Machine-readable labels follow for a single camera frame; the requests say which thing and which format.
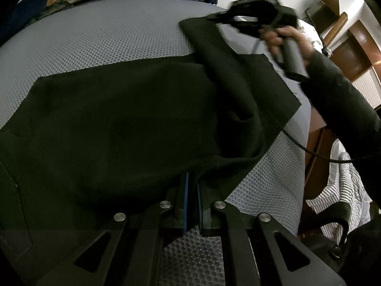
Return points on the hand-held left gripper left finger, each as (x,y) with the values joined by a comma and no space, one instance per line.
(185,204)

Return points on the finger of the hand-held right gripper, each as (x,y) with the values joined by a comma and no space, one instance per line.
(232,19)

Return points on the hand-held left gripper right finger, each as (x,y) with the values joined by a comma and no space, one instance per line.
(200,207)

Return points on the black pants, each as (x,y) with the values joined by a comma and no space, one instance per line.
(119,119)

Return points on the person's right forearm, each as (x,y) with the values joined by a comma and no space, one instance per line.
(342,104)

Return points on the person's right hand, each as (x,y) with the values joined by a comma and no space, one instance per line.
(297,37)

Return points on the brown wooden wardrobe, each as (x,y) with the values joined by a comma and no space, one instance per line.
(357,50)

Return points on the grey mesh mattress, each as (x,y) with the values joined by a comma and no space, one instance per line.
(104,35)

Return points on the white radiator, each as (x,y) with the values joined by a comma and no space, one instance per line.
(370,88)

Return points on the grey striped cloth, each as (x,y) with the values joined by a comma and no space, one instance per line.
(348,184)

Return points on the wall mirror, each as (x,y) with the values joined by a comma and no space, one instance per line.
(323,12)

